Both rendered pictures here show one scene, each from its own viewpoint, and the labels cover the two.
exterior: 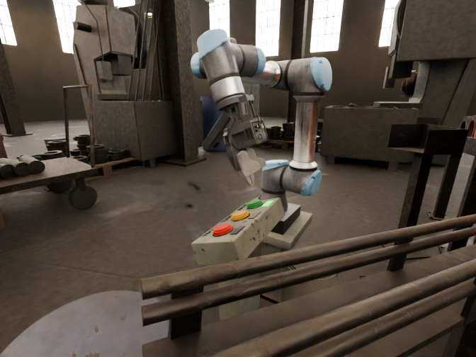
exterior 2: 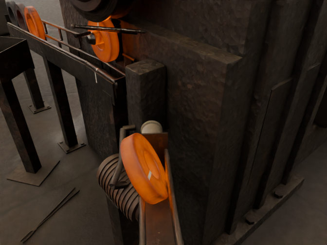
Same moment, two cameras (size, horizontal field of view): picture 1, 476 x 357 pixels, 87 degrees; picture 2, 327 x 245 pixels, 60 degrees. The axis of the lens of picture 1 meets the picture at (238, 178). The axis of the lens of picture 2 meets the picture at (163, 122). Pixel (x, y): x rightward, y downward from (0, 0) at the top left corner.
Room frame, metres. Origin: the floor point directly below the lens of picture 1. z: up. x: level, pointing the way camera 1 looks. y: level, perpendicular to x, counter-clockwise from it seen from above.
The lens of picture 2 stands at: (0.23, -0.18, 1.14)
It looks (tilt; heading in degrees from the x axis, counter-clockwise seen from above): 36 degrees down; 291
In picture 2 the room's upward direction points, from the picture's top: straight up
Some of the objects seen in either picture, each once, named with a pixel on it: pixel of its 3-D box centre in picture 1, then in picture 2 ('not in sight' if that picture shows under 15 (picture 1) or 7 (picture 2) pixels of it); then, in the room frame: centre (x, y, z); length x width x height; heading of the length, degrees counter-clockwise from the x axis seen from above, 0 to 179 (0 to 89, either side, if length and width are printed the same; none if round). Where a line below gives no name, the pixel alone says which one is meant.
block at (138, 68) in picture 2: not in sight; (147, 100); (0.54, -0.88, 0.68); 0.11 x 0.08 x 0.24; 60
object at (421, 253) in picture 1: (411, 191); (10, 116); (1.32, -0.98, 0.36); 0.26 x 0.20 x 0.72; 5
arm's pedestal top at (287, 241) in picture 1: (270, 222); not in sight; (1.11, -0.16, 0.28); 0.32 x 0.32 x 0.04; 58
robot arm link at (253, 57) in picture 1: (239, 61); not in sight; (0.73, -0.01, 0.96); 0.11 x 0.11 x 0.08; 50
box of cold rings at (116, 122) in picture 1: (152, 127); not in sight; (3.75, 1.26, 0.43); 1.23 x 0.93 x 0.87; 148
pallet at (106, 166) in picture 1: (88, 153); not in sight; (2.98, 1.82, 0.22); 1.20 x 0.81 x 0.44; 145
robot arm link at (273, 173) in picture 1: (275, 173); not in sight; (1.11, -0.18, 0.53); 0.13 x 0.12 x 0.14; 50
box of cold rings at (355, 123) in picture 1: (364, 132); not in sight; (3.48, -1.75, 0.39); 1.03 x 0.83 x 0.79; 64
